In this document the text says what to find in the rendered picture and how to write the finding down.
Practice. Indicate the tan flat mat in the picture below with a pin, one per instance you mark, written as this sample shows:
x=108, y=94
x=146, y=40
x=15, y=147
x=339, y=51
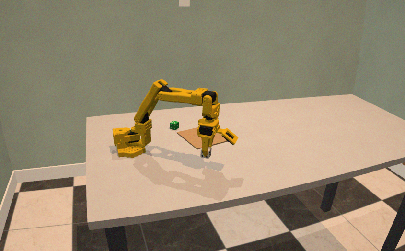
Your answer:
x=192, y=138

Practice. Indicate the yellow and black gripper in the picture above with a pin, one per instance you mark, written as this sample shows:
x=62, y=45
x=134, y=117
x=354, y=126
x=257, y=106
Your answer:
x=207, y=130

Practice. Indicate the green die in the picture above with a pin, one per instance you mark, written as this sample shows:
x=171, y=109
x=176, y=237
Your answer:
x=174, y=125

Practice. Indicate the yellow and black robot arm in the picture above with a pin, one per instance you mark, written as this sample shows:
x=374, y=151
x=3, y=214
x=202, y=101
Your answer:
x=128, y=141

